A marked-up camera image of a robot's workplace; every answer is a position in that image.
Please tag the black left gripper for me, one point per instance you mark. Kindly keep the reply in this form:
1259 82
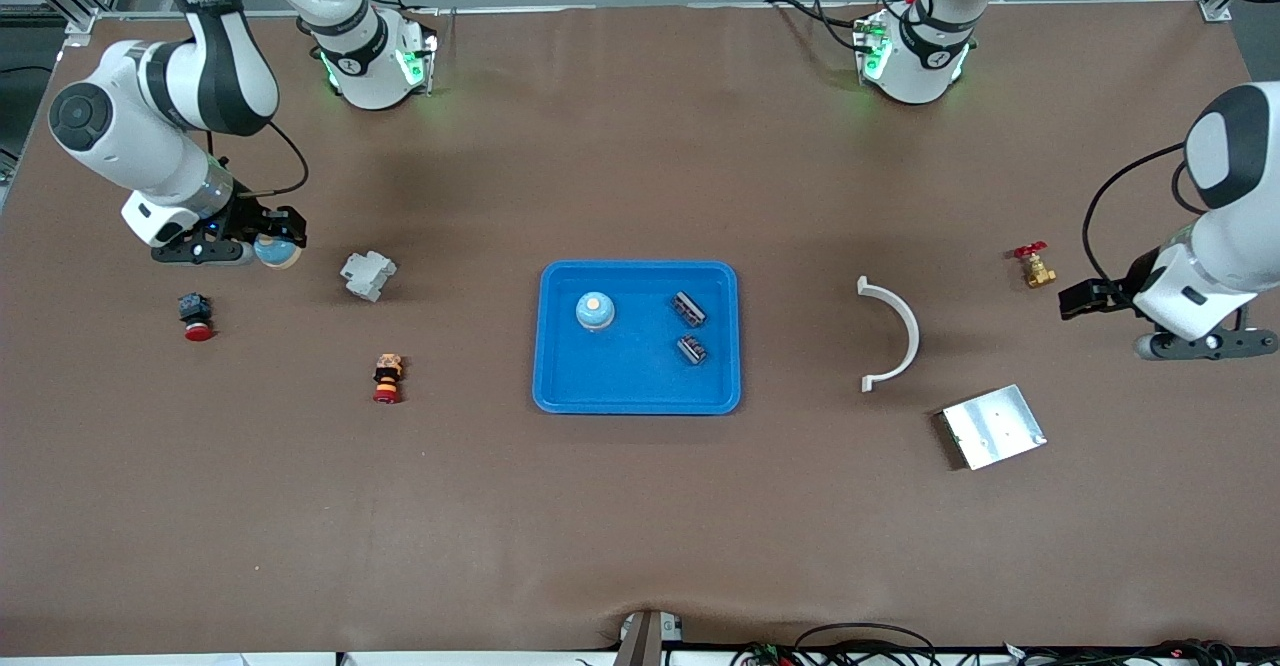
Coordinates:
1122 292

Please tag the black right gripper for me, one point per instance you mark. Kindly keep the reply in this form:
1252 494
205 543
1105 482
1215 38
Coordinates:
249 217

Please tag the blue dome bell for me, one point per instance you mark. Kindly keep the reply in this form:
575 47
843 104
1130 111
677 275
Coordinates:
278 254
595 313

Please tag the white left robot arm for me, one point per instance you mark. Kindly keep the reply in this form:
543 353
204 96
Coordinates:
1230 246

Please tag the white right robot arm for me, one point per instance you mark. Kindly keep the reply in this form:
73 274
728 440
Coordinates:
150 116

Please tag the blue plastic tray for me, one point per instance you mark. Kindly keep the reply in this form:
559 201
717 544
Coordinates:
640 376

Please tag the white circuit breaker module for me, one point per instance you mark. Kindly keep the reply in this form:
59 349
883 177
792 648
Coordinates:
368 276

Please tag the red button black base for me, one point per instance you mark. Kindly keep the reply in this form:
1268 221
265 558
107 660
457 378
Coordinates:
194 308

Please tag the silver metal plate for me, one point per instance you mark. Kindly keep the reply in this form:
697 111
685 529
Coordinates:
995 428

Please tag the red yellow orange push button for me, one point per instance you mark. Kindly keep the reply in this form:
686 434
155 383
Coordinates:
388 376

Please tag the brown table mat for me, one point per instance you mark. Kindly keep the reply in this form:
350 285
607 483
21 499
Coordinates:
640 506

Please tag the metal table clamp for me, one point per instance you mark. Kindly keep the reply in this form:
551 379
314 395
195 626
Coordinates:
648 641

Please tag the white curved plastic bracket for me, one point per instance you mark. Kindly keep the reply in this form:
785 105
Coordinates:
913 334

